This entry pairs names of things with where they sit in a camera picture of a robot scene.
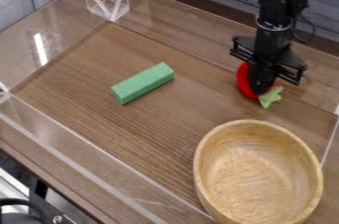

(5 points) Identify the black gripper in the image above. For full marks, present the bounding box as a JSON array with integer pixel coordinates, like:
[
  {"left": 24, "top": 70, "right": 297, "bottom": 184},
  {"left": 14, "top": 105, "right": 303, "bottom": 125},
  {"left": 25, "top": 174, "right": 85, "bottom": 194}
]
[{"left": 231, "top": 35, "right": 307, "bottom": 93}]

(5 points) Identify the red plush strawberry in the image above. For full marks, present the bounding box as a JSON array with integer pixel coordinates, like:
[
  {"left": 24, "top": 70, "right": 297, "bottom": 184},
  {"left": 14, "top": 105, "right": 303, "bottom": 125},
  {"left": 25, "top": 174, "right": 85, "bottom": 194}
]
[{"left": 236, "top": 62, "right": 283, "bottom": 109}]

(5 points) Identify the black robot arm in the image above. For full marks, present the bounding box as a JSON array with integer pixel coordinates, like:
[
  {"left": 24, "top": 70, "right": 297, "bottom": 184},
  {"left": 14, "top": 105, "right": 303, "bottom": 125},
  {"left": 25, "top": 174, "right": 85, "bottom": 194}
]
[{"left": 231, "top": 0, "right": 308, "bottom": 95}]

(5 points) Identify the green rectangular block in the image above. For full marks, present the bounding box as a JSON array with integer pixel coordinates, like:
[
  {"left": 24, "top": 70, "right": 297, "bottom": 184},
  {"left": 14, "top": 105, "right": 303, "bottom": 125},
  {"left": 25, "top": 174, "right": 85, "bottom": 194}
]
[{"left": 110, "top": 62, "right": 175, "bottom": 105}]

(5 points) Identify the wooden bowl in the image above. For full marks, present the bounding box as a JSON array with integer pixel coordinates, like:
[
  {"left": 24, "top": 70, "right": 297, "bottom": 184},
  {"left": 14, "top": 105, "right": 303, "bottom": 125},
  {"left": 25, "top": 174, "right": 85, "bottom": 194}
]
[{"left": 193, "top": 119, "right": 323, "bottom": 224}]

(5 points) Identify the clear acrylic enclosure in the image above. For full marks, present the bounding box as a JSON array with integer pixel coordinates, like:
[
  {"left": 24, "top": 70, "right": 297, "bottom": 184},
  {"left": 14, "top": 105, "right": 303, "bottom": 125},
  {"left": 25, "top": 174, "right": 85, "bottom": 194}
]
[{"left": 0, "top": 0, "right": 339, "bottom": 224}]

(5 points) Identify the black metal table bracket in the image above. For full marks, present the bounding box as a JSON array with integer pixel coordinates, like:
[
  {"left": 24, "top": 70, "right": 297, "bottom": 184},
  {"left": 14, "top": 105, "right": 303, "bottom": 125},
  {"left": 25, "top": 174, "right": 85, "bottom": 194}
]
[{"left": 29, "top": 179, "right": 77, "bottom": 224}]

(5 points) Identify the black cable lower left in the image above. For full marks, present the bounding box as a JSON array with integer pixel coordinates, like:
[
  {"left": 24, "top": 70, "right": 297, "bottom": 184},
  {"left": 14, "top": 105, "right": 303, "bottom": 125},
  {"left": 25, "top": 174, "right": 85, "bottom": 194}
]
[{"left": 0, "top": 197, "right": 45, "bottom": 224}]

